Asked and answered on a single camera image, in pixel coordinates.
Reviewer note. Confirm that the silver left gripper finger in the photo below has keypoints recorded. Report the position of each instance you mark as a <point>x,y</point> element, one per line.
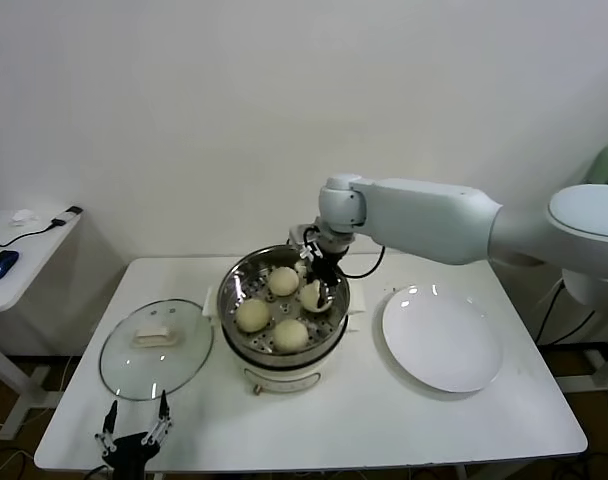
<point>106,434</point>
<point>159,425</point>

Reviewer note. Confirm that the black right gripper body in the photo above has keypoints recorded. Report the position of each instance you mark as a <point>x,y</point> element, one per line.
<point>326,260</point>

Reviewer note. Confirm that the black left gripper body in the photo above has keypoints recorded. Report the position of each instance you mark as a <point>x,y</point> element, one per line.
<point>129,454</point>

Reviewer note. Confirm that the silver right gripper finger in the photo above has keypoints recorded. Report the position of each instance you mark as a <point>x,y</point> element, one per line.
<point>312,272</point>
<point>328,297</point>

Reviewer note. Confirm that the white steamed baozi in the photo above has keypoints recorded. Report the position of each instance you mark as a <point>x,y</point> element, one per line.
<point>290,334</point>
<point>252,315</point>
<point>283,281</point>
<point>311,297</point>

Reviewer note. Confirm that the round glass lid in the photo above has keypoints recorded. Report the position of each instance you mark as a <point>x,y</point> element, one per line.
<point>149,365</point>

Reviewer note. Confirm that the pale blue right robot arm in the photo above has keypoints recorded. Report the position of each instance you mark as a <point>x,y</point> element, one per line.
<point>434,220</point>

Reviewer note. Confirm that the stainless steel steamer basket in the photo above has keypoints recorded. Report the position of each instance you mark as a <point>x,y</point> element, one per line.
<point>249,285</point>

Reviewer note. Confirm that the cream electric cooker base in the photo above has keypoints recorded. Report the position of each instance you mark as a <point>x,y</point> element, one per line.
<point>279,377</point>

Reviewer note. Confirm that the white round plate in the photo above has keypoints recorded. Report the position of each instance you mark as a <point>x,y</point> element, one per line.
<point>434,340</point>

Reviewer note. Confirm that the white side table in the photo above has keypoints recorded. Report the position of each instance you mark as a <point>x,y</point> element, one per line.
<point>29,265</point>

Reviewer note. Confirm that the blue computer mouse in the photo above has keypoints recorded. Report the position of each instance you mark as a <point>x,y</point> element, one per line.
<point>0,265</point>

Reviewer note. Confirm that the crumpled white tissue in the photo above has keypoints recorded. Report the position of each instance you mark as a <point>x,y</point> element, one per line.
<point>24,217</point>

